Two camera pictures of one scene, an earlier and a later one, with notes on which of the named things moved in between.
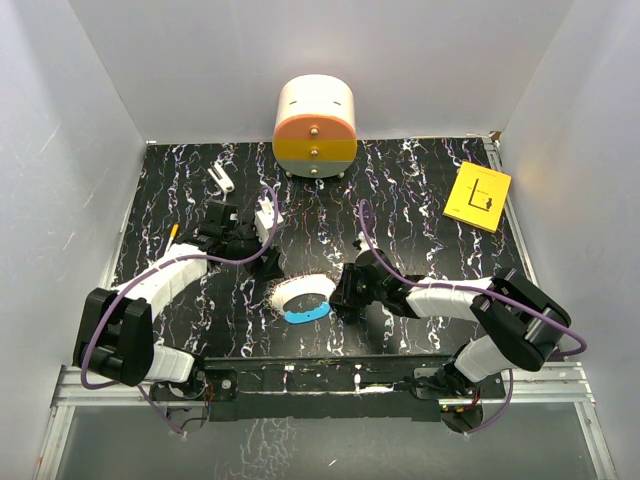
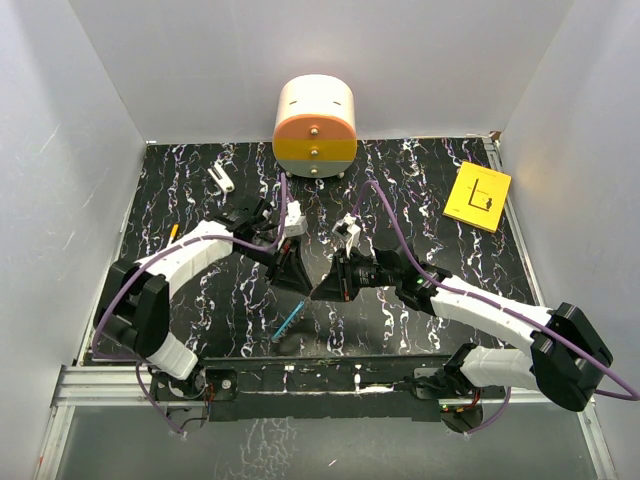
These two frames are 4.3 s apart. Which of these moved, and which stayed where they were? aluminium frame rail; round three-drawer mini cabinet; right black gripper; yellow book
Moved: right black gripper
Stayed: yellow book; round three-drawer mini cabinet; aluminium frame rail
